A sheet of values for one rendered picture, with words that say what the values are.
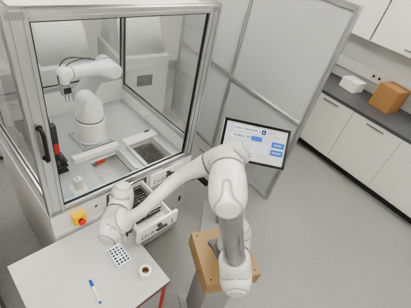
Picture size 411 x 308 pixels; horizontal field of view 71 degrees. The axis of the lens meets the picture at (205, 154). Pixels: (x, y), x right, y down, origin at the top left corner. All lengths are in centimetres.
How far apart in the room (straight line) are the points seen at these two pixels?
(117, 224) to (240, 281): 62
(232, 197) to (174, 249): 184
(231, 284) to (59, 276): 90
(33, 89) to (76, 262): 97
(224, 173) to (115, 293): 98
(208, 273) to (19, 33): 136
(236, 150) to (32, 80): 80
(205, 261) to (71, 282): 70
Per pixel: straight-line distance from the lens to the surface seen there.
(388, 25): 416
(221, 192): 96
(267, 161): 225
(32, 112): 133
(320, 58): 264
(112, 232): 127
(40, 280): 181
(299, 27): 274
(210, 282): 167
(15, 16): 118
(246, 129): 222
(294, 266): 301
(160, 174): 202
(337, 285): 313
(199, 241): 177
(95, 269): 179
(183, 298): 254
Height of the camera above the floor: 233
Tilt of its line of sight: 39 degrees down
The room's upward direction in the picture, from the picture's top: 14 degrees clockwise
